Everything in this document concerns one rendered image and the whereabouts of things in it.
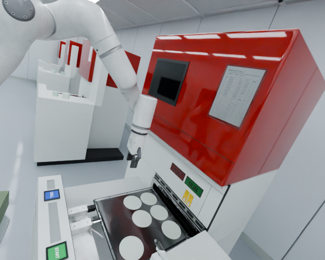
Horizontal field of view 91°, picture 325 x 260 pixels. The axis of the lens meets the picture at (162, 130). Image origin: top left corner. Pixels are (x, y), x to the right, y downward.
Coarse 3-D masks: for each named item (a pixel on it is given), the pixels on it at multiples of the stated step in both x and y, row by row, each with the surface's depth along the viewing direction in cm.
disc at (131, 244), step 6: (126, 240) 66; (132, 240) 67; (138, 240) 68; (120, 246) 63; (126, 246) 64; (132, 246) 65; (138, 246) 65; (120, 252) 61; (126, 252) 62; (132, 252) 62; (138, 252) 63; (126, 258) 60; (132, 258) 60; (138, 258) 61
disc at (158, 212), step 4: (152, 208) 86; (156, 208) 87; (160, 208) 88; (164, 208) 89; (152, 212) 84; (156, 212) 85; (160, 212) 86; (164, 212) 86; (156, 216) 82; (160, 216) 83; (164, 216) 84
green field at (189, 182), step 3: (186, 180) 85; (189, 180) 84; (186, 183) 85; (189, 183) 84; (192, 183) 82; (189, 186) 84; (192, 186) 82; (195, 186) 81; (192, 189) 82; (195, 189) 81; (198, 189) 79; (201, 189) 78; (195, 192) 80; (198, 192) 79; (201, 192) 78; (198, 195) 79
